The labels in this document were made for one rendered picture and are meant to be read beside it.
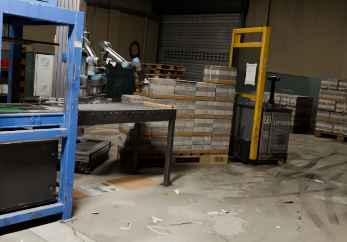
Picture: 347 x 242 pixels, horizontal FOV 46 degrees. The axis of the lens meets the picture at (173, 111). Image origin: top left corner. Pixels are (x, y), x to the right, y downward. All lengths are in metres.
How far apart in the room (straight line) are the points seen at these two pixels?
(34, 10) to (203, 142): 3.13
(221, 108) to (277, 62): 6.41
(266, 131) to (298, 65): 5.86
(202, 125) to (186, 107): 0.34
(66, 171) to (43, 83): 1.86
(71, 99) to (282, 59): 9.06
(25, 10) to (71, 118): 0.82
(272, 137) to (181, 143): 1.34
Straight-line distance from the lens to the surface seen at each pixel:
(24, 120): 3.05
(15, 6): 2.81
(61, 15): 2.98
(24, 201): 3.13
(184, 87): 5.06
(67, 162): 3.12
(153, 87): 4.90
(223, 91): 5.36
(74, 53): 3.03
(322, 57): 11.14
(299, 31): 11.47
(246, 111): 5.90
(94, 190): 3.96
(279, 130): 5.82
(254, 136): 5.52
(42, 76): 4.81
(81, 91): 4.49
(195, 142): 5.25
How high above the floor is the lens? 1.20
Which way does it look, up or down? 6 degrees down
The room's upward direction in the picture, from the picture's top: 5 degrees clockwise
